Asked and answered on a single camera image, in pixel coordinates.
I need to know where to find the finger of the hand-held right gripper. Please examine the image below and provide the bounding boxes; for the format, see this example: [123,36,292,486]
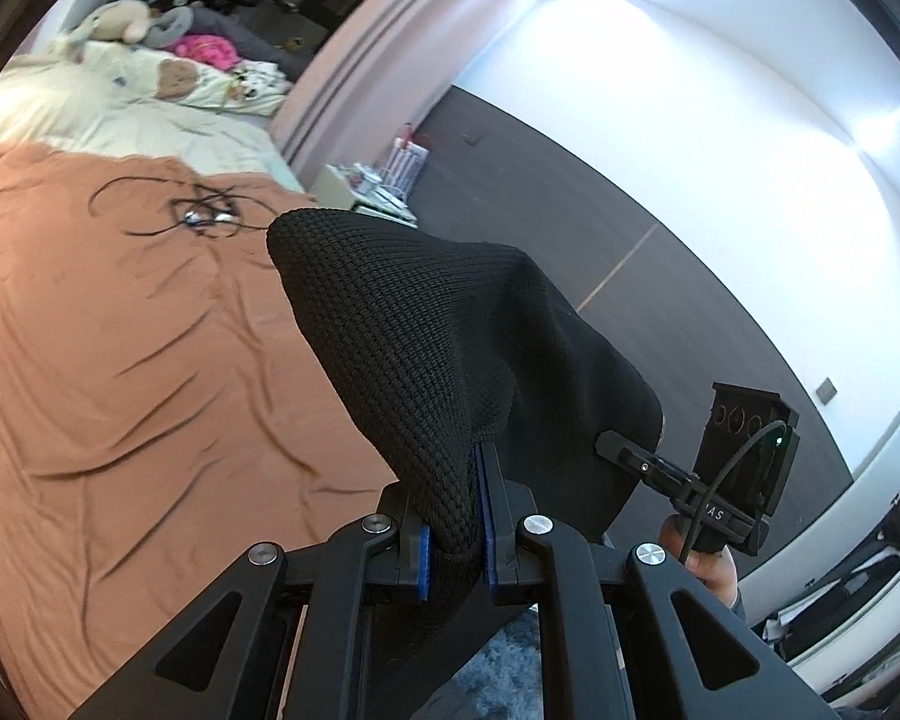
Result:
[596,431,710,503]

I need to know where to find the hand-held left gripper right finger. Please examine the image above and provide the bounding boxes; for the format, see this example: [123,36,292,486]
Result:
[476,441,835,720]

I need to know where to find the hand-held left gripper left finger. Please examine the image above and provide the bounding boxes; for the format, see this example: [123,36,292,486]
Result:
[67,486,431,720]

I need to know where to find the black knit pants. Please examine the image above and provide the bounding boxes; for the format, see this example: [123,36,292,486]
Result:
[266,208,665,720]

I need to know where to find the person's right hand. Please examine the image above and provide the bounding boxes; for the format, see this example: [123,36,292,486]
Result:
[658,517,743,597]

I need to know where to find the blue shaggy rug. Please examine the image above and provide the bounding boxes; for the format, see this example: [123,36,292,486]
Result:
[450,626,548,720]

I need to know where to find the orange-brown blanket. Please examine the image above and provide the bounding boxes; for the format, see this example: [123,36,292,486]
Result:
[0,139,421,720]

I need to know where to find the white nightstand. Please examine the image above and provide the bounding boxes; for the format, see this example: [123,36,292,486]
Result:
[311,163,421,230]

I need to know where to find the pink striped box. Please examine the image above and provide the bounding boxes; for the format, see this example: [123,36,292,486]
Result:
[381,136,430,192]

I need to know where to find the white spotted-dog print cloth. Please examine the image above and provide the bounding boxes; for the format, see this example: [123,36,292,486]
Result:
[225,60,290,102]

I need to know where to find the cream bear-print bedding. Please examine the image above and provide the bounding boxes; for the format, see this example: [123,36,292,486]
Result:
[0,37,320,200]

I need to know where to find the dark grey cloth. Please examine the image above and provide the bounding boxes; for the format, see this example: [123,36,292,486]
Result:
[187,4,323,80]

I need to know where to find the pink cloth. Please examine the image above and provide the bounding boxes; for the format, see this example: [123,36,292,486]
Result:
[172,34,241,70]

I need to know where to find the grey plush toy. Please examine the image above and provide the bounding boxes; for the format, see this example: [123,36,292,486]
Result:
[139,6,196,50]

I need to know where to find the beige plush toy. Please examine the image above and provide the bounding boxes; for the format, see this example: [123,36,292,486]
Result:
[56,1,155,53]

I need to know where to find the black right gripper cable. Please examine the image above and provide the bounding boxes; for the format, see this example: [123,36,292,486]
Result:
[679,424,788,567]

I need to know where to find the tangled black cable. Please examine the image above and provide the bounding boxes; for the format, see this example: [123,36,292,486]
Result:
[88,176,271,237]

